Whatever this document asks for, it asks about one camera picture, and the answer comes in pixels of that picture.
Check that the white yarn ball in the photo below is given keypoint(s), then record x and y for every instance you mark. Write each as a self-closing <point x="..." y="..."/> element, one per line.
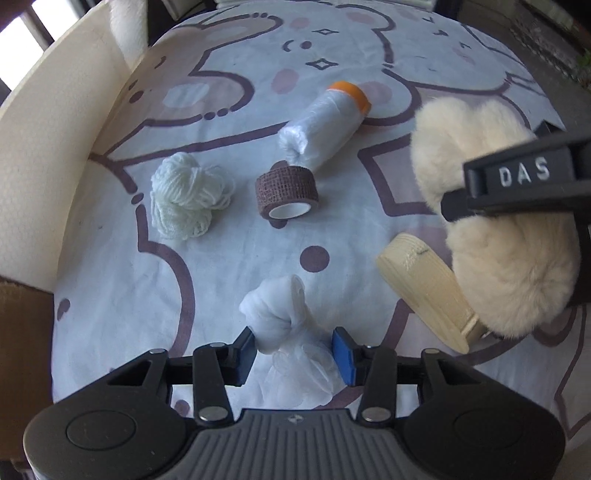
<point x="184" y="195"/>

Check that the cream foam board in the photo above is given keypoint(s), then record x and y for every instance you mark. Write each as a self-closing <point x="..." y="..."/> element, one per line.
<point x="49" y="124"/>

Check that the brown bandage tape roll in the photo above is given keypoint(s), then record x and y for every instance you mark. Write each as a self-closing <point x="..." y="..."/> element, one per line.
<point x="286" y="192"/>

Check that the cream fluffy plush toy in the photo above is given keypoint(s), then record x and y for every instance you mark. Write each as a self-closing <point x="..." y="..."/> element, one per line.
<point x="516" y="271"/>

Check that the white plastic glove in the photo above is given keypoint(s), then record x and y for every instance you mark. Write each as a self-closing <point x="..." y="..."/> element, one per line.
<point x="296" y="369"/>

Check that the bear print bed sheet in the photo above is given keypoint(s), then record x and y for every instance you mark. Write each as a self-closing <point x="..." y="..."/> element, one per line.
<point x="264" y="140"/>

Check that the plastic roll with orange cap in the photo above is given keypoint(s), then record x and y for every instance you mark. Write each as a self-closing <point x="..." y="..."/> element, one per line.
<point x="316" y="134"/>

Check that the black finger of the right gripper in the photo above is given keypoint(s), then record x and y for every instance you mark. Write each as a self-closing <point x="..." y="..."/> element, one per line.
<point x="548" y="174"/>

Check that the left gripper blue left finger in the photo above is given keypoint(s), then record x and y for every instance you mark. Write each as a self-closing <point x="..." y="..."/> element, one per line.
<point x="215" y="366"/>

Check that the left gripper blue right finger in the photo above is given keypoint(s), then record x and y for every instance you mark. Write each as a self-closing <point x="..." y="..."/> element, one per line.
<point x="375" y="369"/>

